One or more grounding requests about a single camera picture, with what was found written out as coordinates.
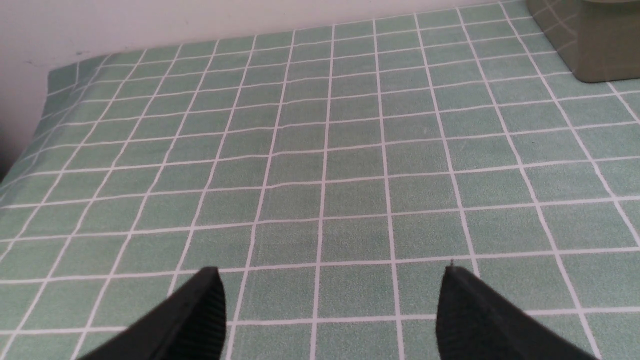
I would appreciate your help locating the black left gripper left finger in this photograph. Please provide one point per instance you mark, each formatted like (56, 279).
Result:
(191, 324)

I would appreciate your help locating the green checkered tablecloth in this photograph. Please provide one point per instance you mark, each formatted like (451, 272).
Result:
(331, 174)

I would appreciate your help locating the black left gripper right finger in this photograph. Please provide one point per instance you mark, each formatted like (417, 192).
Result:
(474, 322)

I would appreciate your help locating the olive green plastic bin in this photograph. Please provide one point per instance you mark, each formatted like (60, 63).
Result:
(598, 40)

